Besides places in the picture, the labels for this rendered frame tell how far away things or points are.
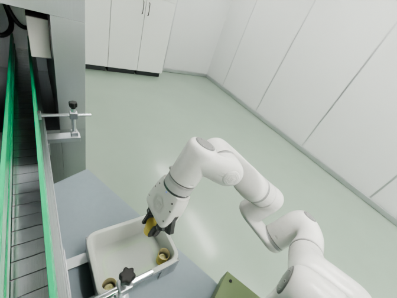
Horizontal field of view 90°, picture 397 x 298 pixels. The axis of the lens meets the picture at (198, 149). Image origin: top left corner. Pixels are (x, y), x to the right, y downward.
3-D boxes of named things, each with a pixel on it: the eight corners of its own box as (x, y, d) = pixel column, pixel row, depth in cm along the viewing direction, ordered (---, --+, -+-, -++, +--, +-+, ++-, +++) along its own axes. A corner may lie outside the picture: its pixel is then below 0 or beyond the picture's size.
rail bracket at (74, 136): (42, 148, 81) (35, 97, 69) (89, 143, 91) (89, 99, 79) (44, 155, 78) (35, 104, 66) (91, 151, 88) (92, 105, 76)
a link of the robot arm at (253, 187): (252, 209, 58) (206, 180, 45) (234, 178, 68) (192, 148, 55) (275, 190, 56) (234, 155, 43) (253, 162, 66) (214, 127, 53)
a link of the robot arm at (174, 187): (162, 162, 49) (156, 171, 50) (179, 190, 44) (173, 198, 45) (184, 163, 54) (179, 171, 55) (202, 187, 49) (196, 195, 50)
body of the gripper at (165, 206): (158, 168, 50) (140, 198, 54) (178, 200, 44) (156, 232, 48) (181, 168, 55) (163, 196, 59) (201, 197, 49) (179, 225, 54)
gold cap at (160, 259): (161, 262, 59) (158, 268, 61) (171, 256, 61) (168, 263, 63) (156, 250, 61) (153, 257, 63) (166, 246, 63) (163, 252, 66)
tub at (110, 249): (84, 249, 60) (84, 233, 56) (153, 224, 74) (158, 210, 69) (97, 313, 50) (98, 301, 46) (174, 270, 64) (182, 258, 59)
